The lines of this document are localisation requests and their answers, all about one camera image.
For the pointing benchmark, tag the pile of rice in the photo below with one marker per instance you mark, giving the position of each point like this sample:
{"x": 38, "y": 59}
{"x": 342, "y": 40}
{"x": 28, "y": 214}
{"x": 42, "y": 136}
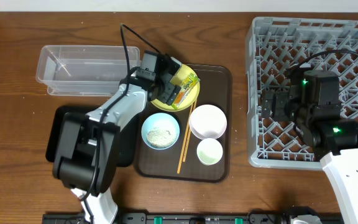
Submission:
{"x": 161, "y": 138}

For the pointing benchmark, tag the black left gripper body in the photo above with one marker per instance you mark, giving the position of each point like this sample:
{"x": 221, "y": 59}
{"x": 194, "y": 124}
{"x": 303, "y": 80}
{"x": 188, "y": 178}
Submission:
{"x": 169, "y": 80}

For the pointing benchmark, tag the wooden chopstick right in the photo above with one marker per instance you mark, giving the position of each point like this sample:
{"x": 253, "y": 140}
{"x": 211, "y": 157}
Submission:
{"x": 188, "y": 132}

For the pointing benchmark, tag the dark brown serving tray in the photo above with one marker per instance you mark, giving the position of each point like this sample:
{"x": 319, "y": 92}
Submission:
{"x": 215, "y": 89}

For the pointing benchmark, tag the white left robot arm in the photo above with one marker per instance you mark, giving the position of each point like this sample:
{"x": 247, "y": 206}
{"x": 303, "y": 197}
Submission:
{"x": 88, "y": 144}

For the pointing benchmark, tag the light blue bowl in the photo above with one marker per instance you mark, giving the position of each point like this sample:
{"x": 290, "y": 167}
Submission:
{"x": 160, "y": 120}

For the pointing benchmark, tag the pink white bowl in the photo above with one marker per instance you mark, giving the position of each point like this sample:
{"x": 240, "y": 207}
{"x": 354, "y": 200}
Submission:
{"x": 208, "y": 121}

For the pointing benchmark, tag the wooden chopstick left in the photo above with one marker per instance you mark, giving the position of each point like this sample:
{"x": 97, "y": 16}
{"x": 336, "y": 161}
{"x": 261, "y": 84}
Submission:
{"x": 184, "y": 140}

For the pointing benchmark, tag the small white cup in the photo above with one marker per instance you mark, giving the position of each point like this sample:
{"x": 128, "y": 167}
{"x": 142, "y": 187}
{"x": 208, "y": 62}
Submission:
{"x": 209, "y": 151}

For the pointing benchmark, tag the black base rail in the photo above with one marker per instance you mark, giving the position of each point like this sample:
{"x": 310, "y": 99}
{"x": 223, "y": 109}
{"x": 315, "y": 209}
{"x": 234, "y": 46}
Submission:
{"x": 182, "y": 218}

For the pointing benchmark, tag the clear plastic bin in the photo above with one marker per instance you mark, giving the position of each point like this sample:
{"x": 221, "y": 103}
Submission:
{"x": 84, "y": 70}

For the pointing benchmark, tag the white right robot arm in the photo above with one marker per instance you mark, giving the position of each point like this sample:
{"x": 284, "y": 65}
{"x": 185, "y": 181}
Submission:
{"x": 312, "y": 104}

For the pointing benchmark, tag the black square tray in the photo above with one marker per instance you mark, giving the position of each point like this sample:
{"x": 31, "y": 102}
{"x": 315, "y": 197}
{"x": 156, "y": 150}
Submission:
{"x": 127, "y": 142}

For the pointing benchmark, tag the grey dishwasher rack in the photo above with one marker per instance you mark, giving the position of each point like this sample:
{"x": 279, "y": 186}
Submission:
{"x": 273, "y": 44}

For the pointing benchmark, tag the wooden chopstick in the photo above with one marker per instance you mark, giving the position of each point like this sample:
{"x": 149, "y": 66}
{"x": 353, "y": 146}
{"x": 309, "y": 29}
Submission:
{"x": 188, "y": 132}
{"x": 184, "y": 140}

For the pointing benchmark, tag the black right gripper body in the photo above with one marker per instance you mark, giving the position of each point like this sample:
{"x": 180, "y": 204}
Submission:
{"x": 281, "y": 99}

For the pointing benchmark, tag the green snack wrapper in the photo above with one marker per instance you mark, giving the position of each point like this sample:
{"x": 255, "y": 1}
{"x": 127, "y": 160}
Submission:
{"x": 186, "y": 86}

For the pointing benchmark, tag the yellow plate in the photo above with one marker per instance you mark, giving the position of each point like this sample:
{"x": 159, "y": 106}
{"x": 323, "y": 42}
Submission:
{"x": 183, "y": 72}

